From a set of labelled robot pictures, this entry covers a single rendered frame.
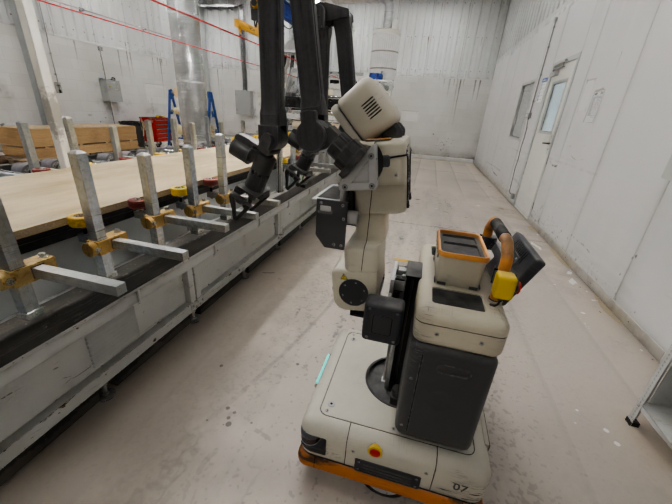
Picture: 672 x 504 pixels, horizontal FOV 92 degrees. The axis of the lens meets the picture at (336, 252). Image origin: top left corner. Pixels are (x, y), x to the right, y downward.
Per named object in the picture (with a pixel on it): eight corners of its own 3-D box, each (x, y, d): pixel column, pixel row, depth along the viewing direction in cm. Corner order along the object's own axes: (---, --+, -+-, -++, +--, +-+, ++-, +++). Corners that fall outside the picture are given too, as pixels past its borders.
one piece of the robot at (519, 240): (479, 276, 127) (520, 230, 117) (495, 328, 96) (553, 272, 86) (454, 260, 128) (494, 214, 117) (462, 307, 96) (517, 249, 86)
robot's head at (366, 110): (405, 118, 107) (378, 79, 104) (399, 118, 88) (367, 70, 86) (370, 146, 113) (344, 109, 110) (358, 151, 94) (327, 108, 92)
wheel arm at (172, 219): (230, 232, 132) (229, 222, 130) (225, 234, 129) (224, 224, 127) (141, 217, 141) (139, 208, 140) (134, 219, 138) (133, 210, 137)
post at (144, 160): (168, 265, 142) (150, 152, 123) (162, 268, 139) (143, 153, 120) (162, 264, 143) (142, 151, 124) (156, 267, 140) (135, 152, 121)
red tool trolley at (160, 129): (173, 145, 992) (170, 117, 960) (158, 148, 923) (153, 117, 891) (159, 144, 997) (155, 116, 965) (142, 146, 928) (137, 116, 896)
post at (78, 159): (118, 286, 119) (86, 150, 100) (110, 290, 116) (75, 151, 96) (110, 284, 120) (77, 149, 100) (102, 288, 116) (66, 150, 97)
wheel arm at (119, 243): (190, 260, 110) (188, 248, 109) (183, 264, 107) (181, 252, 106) (88, 240, 120) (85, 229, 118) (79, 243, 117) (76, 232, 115)
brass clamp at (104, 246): (130, 244, 119) (127, 231, 117) (97, 258, 107) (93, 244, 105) (116, 242, 121) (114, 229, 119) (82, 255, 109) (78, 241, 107)
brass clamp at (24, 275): (61, 271, 97) (56, 256, 95) (8, 293, 85) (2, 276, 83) (45, 268, 98) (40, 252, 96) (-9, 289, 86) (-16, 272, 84)
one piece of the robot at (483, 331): (454, 370, 158) (498, 204, 125) (464, 482, 110) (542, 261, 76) (385, 354, 165) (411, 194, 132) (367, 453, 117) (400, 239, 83)
